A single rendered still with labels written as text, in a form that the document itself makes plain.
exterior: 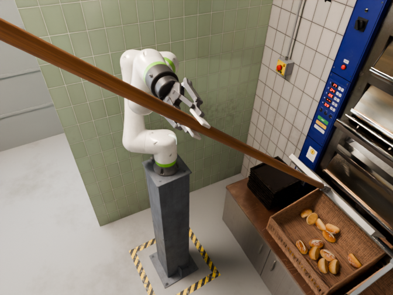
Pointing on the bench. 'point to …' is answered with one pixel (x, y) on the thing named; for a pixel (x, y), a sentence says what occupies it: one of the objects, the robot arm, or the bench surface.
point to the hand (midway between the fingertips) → (195, 124)
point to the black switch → (361, 24)
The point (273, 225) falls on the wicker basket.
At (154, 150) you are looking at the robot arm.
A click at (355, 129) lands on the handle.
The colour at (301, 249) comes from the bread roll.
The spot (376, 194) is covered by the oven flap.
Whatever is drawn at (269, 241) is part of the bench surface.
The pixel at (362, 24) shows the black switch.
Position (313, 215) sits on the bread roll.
